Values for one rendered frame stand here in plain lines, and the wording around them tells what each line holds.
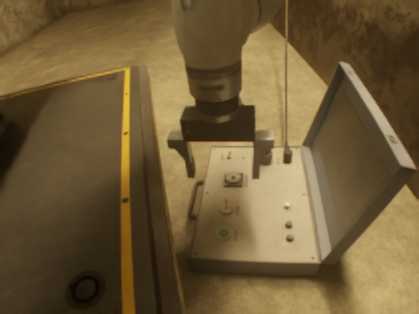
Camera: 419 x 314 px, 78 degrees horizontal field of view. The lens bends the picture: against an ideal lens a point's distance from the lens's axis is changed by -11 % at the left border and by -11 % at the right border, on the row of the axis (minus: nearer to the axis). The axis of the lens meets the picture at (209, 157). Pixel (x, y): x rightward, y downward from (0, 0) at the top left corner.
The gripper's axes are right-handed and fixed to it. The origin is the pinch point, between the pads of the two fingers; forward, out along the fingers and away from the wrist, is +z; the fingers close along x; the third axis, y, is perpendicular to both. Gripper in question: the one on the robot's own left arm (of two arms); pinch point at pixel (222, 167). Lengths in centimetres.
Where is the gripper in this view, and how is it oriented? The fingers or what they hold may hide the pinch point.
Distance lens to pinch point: 58.6
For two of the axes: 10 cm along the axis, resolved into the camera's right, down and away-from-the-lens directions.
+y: -1.2, 6.4, -7.6
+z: 1.0, 7.7, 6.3
